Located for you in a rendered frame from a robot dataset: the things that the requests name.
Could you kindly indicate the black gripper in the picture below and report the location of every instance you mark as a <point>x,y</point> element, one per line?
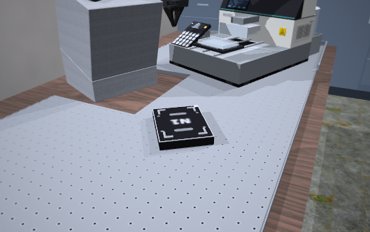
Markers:
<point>175,6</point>

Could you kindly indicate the white multiwell plate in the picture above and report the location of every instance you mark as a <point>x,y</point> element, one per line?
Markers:
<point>216,42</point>

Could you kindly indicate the black flat block with white markings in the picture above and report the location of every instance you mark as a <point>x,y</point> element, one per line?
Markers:
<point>180,127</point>

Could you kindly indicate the translucent bottle with dark grey cap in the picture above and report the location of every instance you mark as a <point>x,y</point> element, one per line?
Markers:
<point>317,10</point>

